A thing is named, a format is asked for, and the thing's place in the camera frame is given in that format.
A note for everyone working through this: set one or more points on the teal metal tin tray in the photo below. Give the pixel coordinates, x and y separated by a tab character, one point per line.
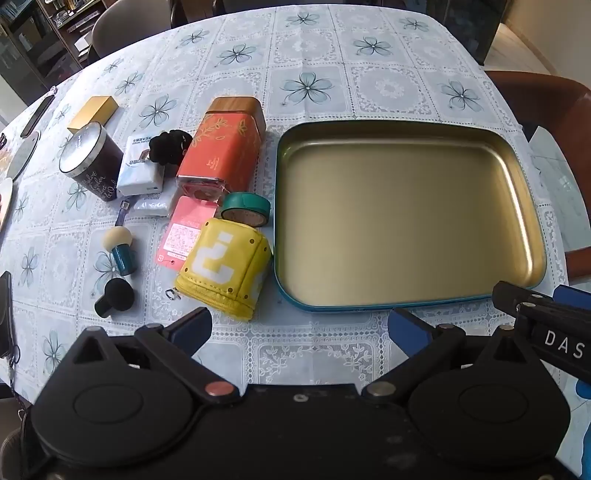
406	217

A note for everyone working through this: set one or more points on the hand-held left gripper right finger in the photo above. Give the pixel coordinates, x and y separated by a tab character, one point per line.
406	330

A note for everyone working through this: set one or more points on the green tape roll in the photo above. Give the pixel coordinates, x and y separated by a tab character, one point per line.
244	203

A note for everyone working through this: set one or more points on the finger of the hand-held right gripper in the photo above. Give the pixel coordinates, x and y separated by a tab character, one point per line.
572	295
508	294

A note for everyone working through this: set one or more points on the black fluffy toy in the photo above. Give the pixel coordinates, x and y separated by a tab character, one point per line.
168	147

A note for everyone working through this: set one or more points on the white floral lace tablecloth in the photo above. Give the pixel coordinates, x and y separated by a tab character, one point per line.
323	50

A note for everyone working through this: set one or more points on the beige chair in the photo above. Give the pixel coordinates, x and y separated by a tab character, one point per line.
129	23

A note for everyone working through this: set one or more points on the orange tea tin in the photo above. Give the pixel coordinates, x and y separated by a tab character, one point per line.
221	147

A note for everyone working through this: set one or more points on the yellow zip pouch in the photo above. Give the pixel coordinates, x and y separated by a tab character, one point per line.
221	267

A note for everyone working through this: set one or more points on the dark jar with silver lid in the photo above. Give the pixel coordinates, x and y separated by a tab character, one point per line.
90	157

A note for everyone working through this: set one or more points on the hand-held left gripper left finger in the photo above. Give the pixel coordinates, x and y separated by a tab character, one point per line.
198	324

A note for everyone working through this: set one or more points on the white tissue packet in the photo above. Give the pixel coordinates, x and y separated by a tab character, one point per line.
138	175

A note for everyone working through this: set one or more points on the grey round mat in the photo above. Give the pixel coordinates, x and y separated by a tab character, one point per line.
23	154

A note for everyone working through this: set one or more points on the gold cardboard box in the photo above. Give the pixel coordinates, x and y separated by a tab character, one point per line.
92	113

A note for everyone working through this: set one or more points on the wooden bookshelf cabinet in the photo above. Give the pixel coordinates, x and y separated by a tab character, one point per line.
32	37

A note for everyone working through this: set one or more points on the dark flat phone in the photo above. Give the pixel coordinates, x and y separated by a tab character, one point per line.
37	115

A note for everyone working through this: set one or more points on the patterned round plate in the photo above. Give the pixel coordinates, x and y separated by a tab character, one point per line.
2	159

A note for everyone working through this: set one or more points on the dark cabinet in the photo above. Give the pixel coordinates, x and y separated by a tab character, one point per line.
471	23

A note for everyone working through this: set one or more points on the brown chair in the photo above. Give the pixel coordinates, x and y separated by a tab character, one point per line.
540	97

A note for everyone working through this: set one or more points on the pink paper tag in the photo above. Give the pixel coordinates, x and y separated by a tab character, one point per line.
184	230

